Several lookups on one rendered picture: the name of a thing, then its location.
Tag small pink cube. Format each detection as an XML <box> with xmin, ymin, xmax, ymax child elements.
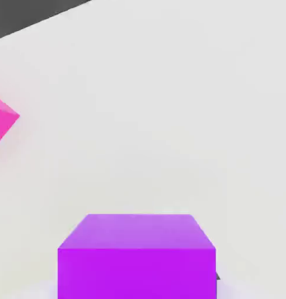
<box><xmin>0</xmin><ymin>93</ymin><xmax>21</xmax><ymax>150</ymax></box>

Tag small purple cube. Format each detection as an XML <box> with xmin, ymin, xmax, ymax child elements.
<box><xmin>57</xmin><ymin>213</ymin><xmax>217</xmax><ymax>299</ymax></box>

